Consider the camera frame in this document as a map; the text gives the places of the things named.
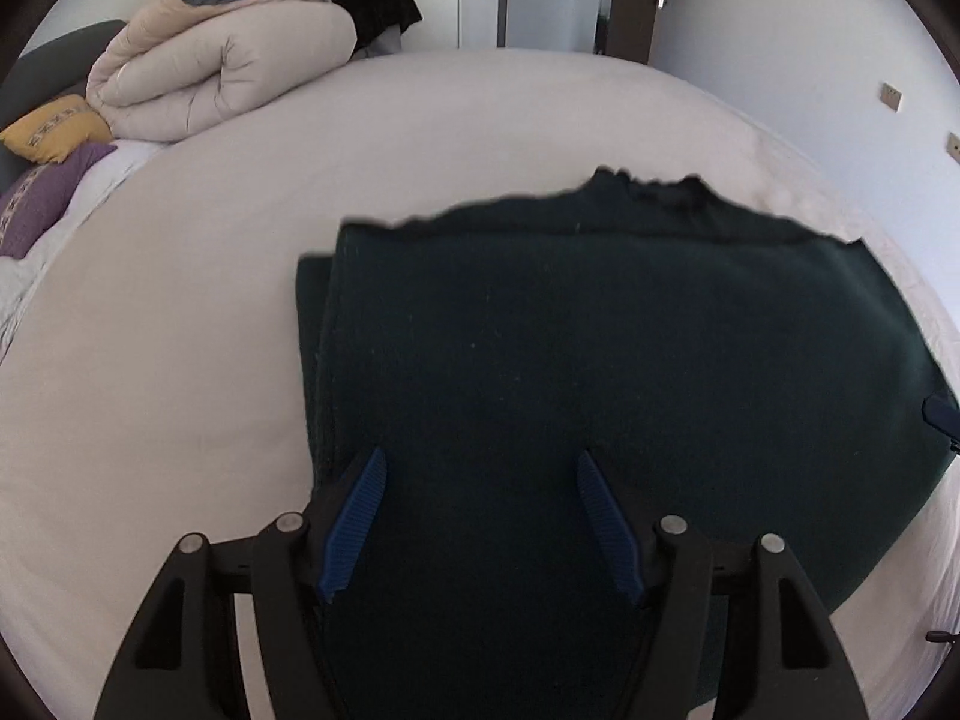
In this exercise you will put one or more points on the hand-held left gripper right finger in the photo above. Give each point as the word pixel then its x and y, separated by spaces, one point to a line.
pixel 609 532

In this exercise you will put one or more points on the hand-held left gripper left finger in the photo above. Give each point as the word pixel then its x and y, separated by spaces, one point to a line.
pixel 352 532

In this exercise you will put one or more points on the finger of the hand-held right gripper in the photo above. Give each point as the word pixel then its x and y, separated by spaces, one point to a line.
pixel 945 416

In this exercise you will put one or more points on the dark green sweater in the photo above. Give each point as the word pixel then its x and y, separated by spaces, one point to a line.
pixel 562 345

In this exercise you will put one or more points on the white bed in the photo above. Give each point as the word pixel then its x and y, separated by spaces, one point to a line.
pixel 225 300

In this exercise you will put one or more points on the white pillow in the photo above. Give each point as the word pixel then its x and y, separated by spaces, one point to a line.
pixel 120 161

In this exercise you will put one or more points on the purple patterned pillow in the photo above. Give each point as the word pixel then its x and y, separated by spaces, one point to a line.
pixel 41 195

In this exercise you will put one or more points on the beige folded duvet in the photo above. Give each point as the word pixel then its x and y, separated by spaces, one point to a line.
pixel 217 67

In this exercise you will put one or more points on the yellow patterned pillow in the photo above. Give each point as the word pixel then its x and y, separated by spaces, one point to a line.
pixel 56 127

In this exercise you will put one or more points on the brown door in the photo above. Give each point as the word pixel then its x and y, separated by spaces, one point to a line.
pixel 630 22

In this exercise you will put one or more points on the beige wall socket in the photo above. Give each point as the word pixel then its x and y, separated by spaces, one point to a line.
pixel 954 148
pixel 891 97

